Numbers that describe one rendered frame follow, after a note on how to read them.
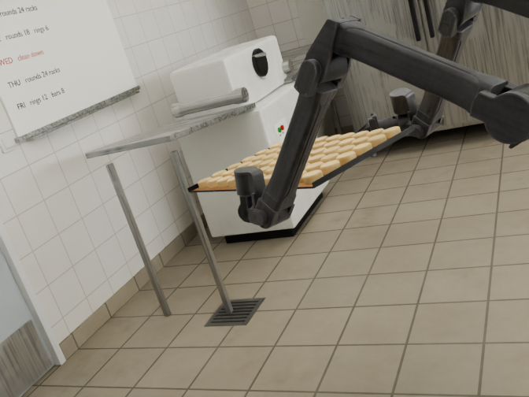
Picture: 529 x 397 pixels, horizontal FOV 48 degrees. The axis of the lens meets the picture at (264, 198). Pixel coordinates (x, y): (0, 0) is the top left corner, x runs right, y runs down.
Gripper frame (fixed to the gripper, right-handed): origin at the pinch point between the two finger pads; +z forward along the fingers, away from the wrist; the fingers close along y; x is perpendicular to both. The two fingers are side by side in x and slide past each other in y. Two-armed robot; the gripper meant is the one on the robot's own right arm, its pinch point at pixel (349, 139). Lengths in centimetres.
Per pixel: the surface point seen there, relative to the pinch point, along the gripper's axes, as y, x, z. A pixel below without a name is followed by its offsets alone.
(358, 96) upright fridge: -31, -293, -12
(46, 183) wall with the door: 0, -114, 162
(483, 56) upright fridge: -26, -263, -102
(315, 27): 28, -387, 7
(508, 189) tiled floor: -93, -172, -79
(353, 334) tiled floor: -95, -53, 23
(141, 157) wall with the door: -13, -194, 137
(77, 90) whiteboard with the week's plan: 41, -158, 144
